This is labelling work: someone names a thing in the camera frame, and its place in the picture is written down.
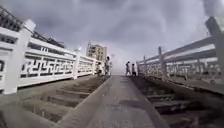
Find person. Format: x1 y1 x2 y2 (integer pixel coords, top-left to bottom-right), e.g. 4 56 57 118
131 63 138 77
96 62 104 78
104 55 112 77
124 60 132 77

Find tall building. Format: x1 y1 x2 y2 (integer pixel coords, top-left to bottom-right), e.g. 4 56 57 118
85 41 108 63

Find grey stone ramp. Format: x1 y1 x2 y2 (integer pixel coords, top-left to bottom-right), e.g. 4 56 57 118
53 74 171 128

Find white ornate railing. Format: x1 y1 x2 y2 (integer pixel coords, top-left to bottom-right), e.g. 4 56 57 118
135 16 224 88
0 18 101 96

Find stone steps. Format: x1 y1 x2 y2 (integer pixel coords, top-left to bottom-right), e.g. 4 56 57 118
0 74 111 128
129 75 224 128

